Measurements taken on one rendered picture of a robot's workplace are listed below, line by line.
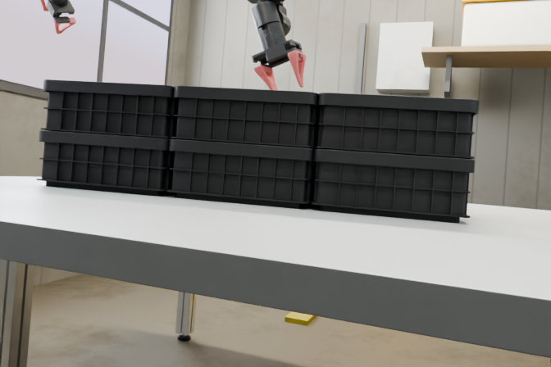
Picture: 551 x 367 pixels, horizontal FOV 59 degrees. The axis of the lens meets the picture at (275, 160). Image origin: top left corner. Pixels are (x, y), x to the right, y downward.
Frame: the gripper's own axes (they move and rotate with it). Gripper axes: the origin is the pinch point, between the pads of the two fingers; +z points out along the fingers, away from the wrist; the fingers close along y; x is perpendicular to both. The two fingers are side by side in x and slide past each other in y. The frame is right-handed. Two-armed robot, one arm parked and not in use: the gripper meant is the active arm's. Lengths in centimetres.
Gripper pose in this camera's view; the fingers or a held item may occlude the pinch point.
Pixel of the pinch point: (288, 88)
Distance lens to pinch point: 110.0
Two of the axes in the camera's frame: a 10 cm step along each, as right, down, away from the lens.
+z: 2.9, 9.6, -0.7
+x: -3.9, 0.5, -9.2
